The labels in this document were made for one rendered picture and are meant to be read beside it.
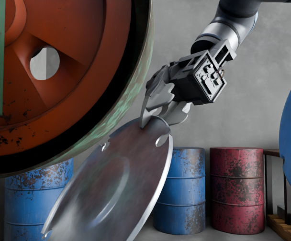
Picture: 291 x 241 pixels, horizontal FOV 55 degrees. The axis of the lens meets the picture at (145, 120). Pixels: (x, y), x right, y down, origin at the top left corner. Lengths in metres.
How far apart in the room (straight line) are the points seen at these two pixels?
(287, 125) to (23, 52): 0.67
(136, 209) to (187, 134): 3.31
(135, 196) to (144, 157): 0.06
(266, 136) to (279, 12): 1.61
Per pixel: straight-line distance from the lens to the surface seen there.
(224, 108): 3.71
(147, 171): 0.36
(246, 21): 0.59
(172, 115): 0.47
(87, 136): 0.63
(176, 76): 0.48
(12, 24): 0.79
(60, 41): 0.77
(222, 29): 0.56
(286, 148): 0.25
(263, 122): 3.83
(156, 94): 0.46
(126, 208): 0.35
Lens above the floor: 1.02
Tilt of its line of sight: 3 degrees up
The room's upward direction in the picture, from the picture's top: straight up
